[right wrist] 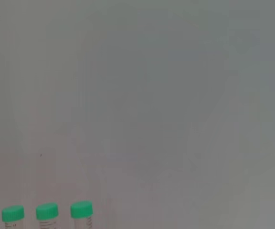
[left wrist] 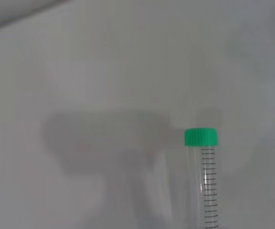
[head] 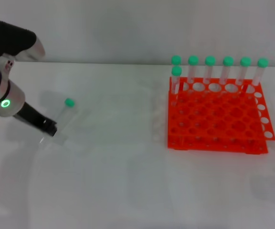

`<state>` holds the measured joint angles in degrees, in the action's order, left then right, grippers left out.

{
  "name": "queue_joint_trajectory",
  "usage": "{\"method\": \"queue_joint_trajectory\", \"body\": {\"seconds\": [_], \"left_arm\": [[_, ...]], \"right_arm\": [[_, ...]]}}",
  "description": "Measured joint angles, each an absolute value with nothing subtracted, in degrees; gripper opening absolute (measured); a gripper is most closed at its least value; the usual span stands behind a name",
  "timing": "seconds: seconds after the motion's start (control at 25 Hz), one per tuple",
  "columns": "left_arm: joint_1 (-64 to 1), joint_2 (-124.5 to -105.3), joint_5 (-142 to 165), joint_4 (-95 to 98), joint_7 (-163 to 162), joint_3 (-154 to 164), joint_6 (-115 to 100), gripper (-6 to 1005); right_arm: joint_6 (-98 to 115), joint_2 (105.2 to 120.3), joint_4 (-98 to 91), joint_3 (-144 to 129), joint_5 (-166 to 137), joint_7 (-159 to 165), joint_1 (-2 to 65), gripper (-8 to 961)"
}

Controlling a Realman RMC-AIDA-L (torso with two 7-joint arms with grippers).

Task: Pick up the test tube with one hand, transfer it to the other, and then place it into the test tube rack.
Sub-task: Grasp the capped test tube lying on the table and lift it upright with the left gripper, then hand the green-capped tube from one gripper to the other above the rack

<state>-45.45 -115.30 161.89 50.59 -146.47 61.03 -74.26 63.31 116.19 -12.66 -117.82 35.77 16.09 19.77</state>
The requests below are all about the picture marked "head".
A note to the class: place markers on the orange test tube rack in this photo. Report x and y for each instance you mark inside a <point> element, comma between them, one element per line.
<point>214,119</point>

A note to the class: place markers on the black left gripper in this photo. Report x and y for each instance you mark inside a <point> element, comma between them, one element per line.
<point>31,114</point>

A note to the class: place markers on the clear test tube green cap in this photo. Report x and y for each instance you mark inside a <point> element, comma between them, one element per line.
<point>193,60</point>
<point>176,71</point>
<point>245,61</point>
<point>228,61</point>
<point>209,60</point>
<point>176,60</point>
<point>262,62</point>
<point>69,102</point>

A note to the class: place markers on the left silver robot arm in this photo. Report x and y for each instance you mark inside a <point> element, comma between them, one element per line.
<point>1,95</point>

